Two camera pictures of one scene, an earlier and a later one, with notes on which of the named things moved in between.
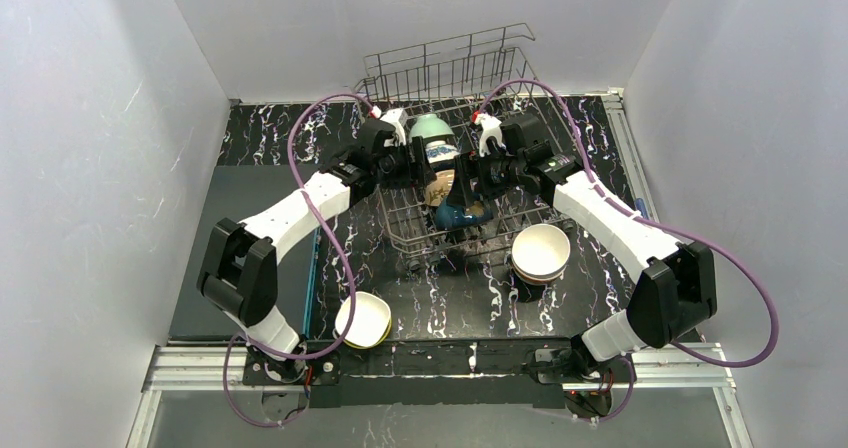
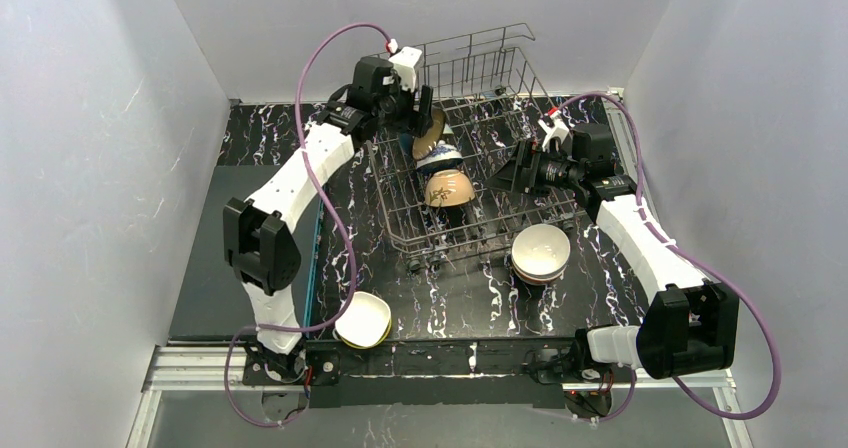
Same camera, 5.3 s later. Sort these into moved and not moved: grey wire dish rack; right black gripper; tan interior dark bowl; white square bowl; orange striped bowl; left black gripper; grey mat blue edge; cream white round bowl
Moved: right black gripper; tan interior dark bowl; left black gripper
Not moved: white square bowl; orange striped bowl; grey mat blue edge; cream white round bowl; grey wire dish rack
